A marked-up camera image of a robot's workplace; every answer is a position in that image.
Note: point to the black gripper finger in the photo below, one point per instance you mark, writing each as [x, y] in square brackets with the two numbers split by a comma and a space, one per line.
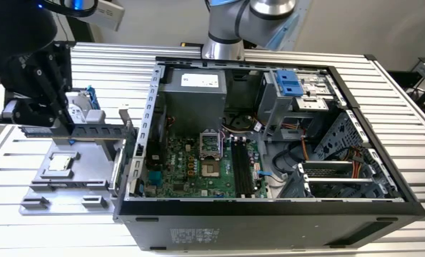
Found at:
[26, 112]
[57, 88]

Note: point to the black RAM slot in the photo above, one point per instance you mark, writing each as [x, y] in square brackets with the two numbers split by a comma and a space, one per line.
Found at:
[239, 168]
[248, 168]

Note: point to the black RAM stick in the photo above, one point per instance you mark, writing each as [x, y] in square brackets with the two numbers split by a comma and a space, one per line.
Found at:
[98, 131]

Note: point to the CPU socket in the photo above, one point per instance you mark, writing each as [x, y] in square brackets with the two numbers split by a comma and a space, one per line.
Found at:
[211, 168]

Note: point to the silver optical drive bay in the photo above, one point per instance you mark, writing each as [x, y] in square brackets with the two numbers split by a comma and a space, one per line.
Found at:
[316, 85]

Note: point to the hard disk in blue carrier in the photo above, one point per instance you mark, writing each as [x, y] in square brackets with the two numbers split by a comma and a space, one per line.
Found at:
[81, 107]

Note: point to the disk bay with silver rails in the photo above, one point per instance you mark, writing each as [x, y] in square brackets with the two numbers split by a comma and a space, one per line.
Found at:
[327, 166]

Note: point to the grey parts rack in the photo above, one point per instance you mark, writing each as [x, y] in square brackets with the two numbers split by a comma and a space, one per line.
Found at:
[87, 160]

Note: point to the blue plastic drive latch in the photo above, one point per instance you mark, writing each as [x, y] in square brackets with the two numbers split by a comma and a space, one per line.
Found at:
[288, 89]

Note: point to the green motherboard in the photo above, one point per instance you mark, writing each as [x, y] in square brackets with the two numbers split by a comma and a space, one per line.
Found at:
[183, 184]

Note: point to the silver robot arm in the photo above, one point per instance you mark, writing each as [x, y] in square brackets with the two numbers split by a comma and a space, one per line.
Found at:
[223, 26]

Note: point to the silver metal drive bracket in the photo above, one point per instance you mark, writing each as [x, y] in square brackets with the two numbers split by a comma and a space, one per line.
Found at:
[311, 104]

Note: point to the graphics card with metal bracket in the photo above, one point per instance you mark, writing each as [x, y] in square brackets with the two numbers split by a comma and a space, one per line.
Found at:
[129, 155]

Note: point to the black upright post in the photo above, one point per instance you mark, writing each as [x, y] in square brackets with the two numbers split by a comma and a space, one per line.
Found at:
[82, 32]

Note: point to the silver CPU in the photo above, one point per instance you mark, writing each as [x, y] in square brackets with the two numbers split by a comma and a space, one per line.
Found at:
[59, 162]

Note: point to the grey power supply unit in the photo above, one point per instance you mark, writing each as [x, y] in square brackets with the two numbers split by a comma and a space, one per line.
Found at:
[194, 107]

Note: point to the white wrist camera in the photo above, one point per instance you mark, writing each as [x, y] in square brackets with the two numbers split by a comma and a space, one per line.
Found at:
[107, 16]

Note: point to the black open PC case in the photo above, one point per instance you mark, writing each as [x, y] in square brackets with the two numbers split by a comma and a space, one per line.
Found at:
[234, 230]

